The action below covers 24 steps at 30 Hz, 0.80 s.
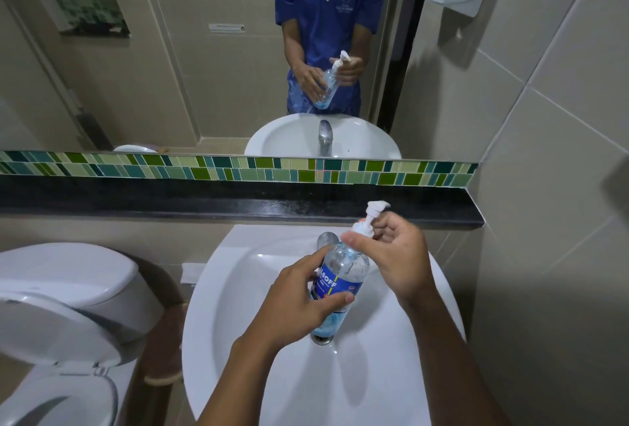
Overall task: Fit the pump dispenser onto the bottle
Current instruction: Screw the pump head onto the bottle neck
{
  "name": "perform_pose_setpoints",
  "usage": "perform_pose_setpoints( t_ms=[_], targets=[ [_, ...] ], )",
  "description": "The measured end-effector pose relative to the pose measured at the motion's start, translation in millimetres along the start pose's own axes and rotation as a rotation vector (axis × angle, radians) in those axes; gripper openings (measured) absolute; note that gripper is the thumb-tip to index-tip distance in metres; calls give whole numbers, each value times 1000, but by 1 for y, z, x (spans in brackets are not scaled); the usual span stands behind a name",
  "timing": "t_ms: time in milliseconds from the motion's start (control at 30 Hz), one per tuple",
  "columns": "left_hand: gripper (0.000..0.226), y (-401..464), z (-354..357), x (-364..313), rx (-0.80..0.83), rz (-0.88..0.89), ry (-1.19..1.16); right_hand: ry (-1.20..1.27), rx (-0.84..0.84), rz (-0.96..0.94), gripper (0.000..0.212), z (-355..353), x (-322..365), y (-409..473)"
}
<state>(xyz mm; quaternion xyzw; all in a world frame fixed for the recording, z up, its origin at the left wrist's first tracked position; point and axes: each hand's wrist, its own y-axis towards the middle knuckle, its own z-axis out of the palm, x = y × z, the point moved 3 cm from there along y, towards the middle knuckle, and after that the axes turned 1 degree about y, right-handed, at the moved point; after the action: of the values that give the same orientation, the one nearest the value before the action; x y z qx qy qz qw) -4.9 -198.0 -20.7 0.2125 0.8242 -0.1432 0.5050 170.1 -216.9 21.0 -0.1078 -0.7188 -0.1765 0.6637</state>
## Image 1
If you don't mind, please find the person's left hand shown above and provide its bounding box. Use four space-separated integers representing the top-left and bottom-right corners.
231 245 355 359

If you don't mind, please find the person's right hand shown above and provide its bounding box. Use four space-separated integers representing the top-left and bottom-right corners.
339 211 439 309

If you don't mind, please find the clear hand soap bottle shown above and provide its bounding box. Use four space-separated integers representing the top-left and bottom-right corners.
309 241 371 341

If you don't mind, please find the white pump head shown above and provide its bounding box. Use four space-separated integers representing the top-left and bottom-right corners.
351 200 392 241

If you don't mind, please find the person's right forearm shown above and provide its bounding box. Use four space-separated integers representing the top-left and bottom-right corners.
400 288 513 426

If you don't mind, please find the white ceramic sink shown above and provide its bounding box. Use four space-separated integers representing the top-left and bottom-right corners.
181 224 467 426

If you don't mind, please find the chrome faucet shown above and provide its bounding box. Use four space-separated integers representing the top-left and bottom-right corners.
310 232 341 347

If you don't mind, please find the white rectangular object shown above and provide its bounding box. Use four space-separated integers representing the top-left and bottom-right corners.
180 262 208 286

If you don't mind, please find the brown waste bin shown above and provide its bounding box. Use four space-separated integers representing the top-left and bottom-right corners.
125 302 190 426

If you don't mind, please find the black stone ledge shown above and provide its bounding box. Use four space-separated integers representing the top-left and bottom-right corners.
0 175 487 232

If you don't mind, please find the white toilet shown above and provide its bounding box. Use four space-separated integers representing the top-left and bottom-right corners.
0 241 166 426

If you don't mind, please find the large wall mirror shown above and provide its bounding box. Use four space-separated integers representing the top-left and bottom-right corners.
0 0 478 165

